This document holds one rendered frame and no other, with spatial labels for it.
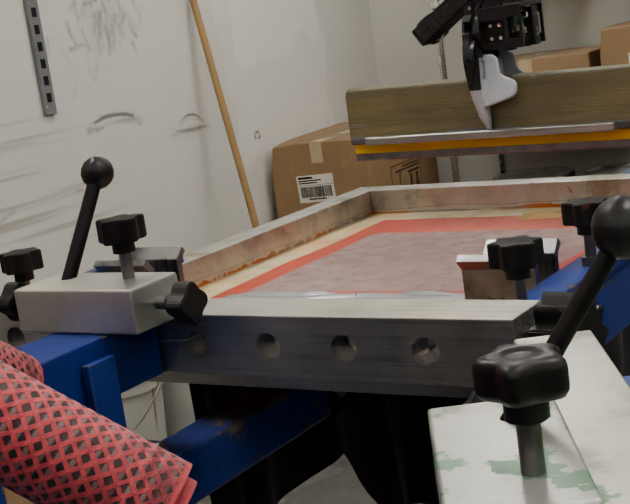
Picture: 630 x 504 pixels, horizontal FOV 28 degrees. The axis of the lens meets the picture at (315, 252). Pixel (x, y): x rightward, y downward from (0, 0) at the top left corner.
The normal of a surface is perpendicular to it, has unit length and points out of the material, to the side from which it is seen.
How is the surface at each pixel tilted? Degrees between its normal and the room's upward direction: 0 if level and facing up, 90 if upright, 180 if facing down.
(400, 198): 90
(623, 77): 90
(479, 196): 90
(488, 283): 90
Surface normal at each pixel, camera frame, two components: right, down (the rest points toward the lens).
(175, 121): 0.84, -0.01
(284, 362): -0.53, 0.23
